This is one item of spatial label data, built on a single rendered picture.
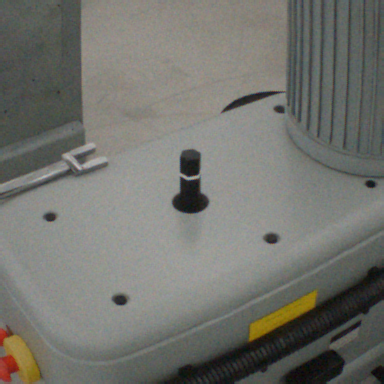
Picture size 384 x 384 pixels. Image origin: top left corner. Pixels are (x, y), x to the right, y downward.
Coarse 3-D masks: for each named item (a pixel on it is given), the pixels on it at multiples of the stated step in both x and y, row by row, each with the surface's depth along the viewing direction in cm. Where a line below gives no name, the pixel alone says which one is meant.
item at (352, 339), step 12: (372, 312) 117; (348, 324) 115; (360, 324) 116; (324, 336) 112; (336, 336) 114; (348, 336) 116; (360, 336) 119; (312, 348) 112; (324, 348) 114; (336, 348) 116; (348, 348) 118; (288, 360) 111; (300, 360) 112; (312, 360) 114; (264, 372) 109; (276, 372) 111; (288, 372) 112
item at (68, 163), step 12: (72, 156) 109; (48, 168) 108; (60, 168) 108; (72, 168) 108; (84, 168) 108; (96, 168) 108; (12, 180) 106; (24, 180) 106; (36, 180) 106; (48, 180) 107; (0, 192) 104; (12, 192) 105
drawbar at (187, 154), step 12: (180, 156) 101; (192, 156) 101; (180, 168) 101; (192, 168) 101; (180, 180) 102; (192, 180) 102; (180, 192) 103; (192, 192) 103; (180, 204) 104; (192, 204) 103
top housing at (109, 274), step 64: (192, 128) 115; (256, 128) 115; (64, 192) 106; (128, 192) 106; (256, 192) 106; (320, 192) 106; (0, 256) 98; (64, 256) 98; (128, 256) 98; (192, 256) 98; (256, 256) 98; (320, 256) 100; (64, 320) 90; (128, 320) 91; (192, 320) 94; (256, 320) 100
